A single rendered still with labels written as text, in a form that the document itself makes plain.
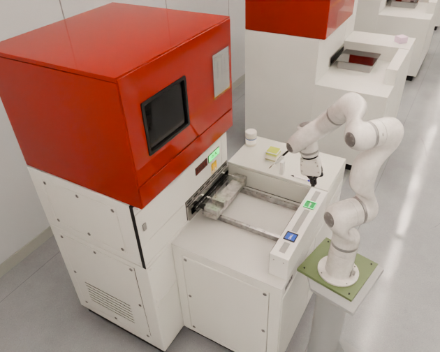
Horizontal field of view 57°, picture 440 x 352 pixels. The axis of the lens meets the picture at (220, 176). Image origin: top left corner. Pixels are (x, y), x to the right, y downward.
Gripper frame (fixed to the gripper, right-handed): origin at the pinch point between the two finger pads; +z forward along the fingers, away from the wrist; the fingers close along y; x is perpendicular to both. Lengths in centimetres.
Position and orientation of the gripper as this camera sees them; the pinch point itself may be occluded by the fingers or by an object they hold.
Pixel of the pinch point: (313, 181)
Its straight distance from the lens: 207.0
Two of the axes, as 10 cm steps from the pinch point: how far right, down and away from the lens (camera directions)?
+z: 2.2, 8.4, 4.9
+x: 5.0, -5.3, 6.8
